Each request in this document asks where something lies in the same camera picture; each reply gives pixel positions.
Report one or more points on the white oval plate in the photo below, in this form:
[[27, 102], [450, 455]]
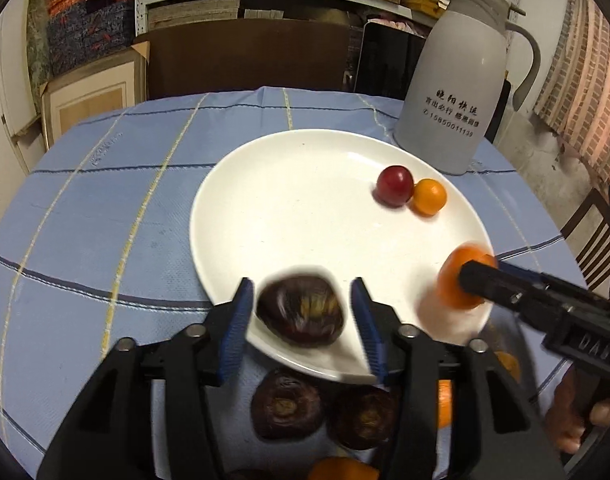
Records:
[[310, 210]]

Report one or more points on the blue checked tablecloth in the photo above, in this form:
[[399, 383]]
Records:
[[110, 210]]

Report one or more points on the person's right hand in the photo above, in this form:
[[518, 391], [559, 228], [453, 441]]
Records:
[[565, 410]]

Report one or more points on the wooden chair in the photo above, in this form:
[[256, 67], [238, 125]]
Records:
[[592, 245]]

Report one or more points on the red cherry tomato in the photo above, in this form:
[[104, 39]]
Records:
[[394, 185]]

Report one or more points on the brick pattern curtain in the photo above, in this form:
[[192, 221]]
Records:
[[585, 85]]

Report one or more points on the stack of patterned fabric boxes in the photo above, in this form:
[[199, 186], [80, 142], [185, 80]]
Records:
[[90, 30]]

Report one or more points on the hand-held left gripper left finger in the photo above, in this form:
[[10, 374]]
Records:
[[237, 320]]

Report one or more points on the green marbled slab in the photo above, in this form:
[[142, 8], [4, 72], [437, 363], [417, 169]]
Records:
[[37, 35]]

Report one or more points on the black screen panel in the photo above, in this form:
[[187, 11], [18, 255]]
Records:
[[385, 60]]

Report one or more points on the brown wooden board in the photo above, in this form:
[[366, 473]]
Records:
[[245, 60]]

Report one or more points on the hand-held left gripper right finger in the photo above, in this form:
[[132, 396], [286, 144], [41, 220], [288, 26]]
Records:
[[367, 325]]

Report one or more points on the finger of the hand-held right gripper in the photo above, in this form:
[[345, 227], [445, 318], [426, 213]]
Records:
[[527, 275], [490, 282]]

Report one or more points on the black chair back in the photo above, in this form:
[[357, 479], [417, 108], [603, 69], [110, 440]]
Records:
[[500, 110]]

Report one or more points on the open cardboard box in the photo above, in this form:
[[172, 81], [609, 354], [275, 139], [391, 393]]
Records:
[[90, 100]]

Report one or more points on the dark water chestnut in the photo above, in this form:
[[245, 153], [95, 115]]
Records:
[[285, 405], [360, 417], [300, 310]]

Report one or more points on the white metal shelf rack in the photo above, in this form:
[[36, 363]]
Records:
[[141, 0]]

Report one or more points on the white thermos jug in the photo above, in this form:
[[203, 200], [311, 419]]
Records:
[[455, 60]]

